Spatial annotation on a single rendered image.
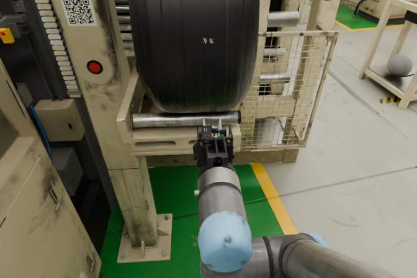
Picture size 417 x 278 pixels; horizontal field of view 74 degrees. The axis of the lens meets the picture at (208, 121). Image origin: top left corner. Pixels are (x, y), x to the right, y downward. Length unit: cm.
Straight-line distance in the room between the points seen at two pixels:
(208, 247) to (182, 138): 53
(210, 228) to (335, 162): 182
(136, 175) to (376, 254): 130
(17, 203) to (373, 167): 204
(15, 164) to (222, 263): 64
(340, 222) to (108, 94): 146
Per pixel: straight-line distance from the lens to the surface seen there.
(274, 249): 52
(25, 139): 97
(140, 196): 128
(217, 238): 40
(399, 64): 313
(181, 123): 87
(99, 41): 86
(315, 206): 187
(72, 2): 84
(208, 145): 55
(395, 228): 198
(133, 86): 99
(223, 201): 44
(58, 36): 90
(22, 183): 93
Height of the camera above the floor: 144
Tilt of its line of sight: 38 degrees down
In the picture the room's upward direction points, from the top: straight up
